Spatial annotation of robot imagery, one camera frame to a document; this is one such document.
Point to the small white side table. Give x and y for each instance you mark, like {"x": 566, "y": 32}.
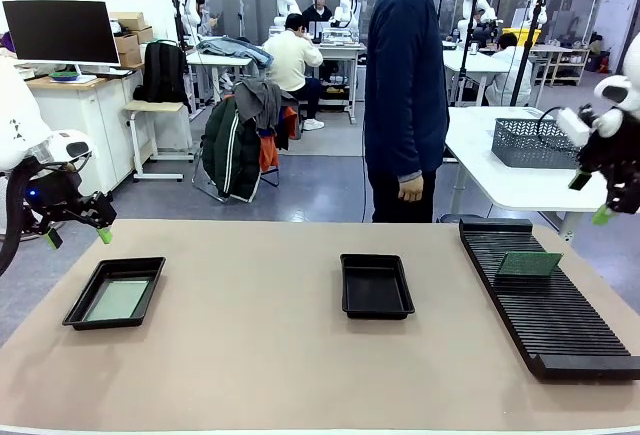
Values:
{"x": 152, "y": 106}

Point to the black slotted board rack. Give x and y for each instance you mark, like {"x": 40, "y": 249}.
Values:
{"x": 550, "y": 315}

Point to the black tripod stand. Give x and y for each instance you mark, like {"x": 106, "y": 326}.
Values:
{"x": 524, "y": 65}
{"x": 467, "y": 55}

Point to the metal folding chair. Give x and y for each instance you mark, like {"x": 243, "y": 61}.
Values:
{"x": 270, "y": 183}

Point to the clear plastic box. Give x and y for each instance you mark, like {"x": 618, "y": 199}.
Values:
{"x": 337, "y": 35}

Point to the person right hand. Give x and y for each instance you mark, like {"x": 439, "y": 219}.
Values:
{"x": 411, "y": 190}

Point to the yellow plastic bin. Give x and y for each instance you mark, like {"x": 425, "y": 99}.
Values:
{"x": 515, "y": 35}

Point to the seated person black top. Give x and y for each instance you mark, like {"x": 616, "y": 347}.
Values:
{"x": 320, "y": 10}

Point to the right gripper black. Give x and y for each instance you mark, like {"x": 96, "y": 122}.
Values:
{"x": 615, "y": 150}

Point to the green printed circuit board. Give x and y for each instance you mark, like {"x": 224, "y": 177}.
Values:
{"x": 530, "y": 263}
{"x": 117, "y": 300}

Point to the brown cardboard box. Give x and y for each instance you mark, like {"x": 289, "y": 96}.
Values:
{"x": 126, "y": 43}
{"x": 131, "y": 58}
{"x": 144, "y": 35}
{"x": 129, "y": 21}

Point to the person holding phone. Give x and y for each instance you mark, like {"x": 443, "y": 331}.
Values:
{"x": 200, "y": 15}

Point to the person right forearm navy sleeve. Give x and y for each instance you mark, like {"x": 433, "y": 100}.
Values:
{"x": 410, "y": 155}

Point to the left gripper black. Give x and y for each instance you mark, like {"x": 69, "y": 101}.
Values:
{"x": 55, "y": 195}

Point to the white desk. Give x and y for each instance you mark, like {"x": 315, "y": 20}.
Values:
{"x": 335, "y": 50}
{"x": 470, "y": 62}
{"x": 220, "y": 61}

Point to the standing person navy jacket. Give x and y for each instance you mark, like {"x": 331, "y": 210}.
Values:
{"x": 400, "y": 80}

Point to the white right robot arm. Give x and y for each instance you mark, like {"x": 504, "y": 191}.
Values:
{"x": 632, "y": 85}

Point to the black plastic ESD tray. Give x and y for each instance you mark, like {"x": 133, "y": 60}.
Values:
{"x": 127, "y": 270}
{"x": 377, "y": 292}

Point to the person in white coat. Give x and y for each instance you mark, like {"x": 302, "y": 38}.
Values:
{"x": 507, "y": 67}

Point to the black computer monitor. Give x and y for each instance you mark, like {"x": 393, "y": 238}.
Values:
{"x": 60, "y": 30}

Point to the grey mesh basket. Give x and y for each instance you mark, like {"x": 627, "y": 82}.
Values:
{"x": 530, "y": 145}

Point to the blue denim garment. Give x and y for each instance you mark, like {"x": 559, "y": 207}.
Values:
{"x": 235, "y": 49}

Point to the green bowl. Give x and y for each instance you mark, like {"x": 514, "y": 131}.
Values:
{"x": 64, "y": 76}

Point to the dark green striped jacket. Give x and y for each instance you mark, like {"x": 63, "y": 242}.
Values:
{"x": 227, "y": 150}

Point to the black backpack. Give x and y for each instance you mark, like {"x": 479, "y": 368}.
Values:
{"x": 162, "y": 72}

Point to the orange garment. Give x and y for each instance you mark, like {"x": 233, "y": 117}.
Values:
{"x": 269, "y": 152}

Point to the seated person cream sweater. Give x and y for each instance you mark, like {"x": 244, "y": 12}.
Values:
{"x": 290, "y": 60}

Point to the purple cloth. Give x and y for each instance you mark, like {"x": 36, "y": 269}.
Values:
{"x": 6, "y": 41}

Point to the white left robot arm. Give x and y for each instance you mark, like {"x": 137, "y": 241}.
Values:
{"x": 20, "y": 125}

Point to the grey hoodie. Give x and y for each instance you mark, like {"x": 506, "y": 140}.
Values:
{"x": 260, "y": 100}

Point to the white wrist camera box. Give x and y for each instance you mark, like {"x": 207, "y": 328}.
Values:
{"x": 572, "y": 125}

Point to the white cabinet wooden top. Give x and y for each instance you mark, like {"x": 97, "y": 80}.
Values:
{"x": 100, "y": 120}

